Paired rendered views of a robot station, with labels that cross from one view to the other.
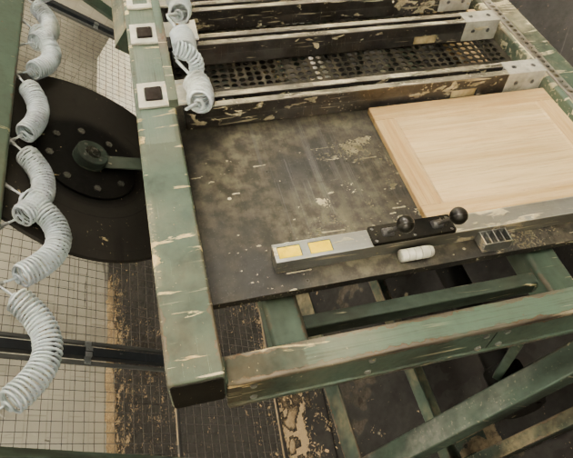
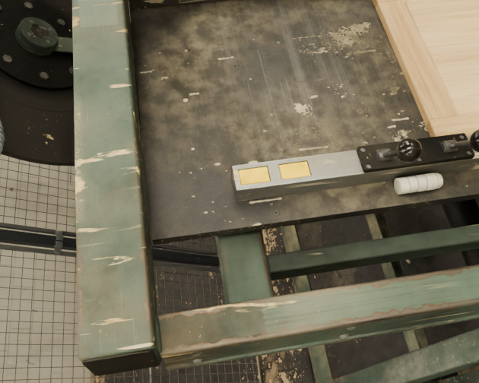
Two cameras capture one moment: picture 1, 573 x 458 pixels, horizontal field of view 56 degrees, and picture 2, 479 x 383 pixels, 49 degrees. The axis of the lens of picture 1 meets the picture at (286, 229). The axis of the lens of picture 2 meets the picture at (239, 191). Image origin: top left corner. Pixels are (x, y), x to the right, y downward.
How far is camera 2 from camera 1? 0.29 m
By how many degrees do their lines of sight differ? 10
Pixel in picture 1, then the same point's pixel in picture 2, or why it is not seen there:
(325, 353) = (289, 318)
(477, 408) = (468, 347)
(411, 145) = (422, 37)
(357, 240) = (344, 163)
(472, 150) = not seen: outside the picture
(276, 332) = (233, 276)
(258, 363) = (202, 327)
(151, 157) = (85, 45)
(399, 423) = not seen: hidden behind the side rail
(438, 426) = (421, 360)
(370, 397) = not seen: hidden behind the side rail
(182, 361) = (100, 325)
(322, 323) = (291, 266)
